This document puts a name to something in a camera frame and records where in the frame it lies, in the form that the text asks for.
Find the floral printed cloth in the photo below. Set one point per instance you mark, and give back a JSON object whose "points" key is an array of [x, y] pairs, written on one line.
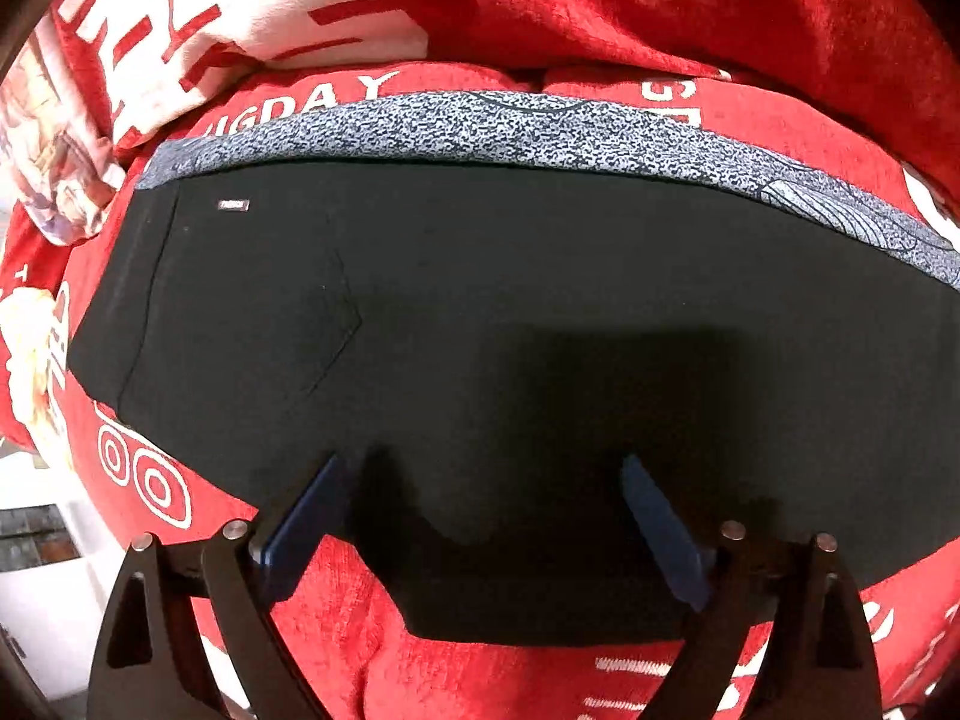
{"points": [[45, 150]]}

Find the red quilt with white characters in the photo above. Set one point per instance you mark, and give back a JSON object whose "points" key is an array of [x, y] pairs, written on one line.
{"points": [[600, 0]]}

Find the red printed blanket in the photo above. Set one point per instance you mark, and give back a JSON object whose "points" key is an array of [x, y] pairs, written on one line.
{"points": [[337, 630]]}

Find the white cabinet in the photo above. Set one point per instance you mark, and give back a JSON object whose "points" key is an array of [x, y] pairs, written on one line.
{"points": [[37, 615]]}

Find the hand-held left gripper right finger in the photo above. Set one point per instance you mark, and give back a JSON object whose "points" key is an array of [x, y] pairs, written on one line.
{"points": [[660, 532]]}

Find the black pants with grey waistband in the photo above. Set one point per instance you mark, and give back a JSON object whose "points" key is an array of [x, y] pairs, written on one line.
{"points": [[487, 277]]}

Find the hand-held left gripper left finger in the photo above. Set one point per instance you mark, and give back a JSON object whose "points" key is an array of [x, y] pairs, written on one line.
{"points": [[300, 532]]}

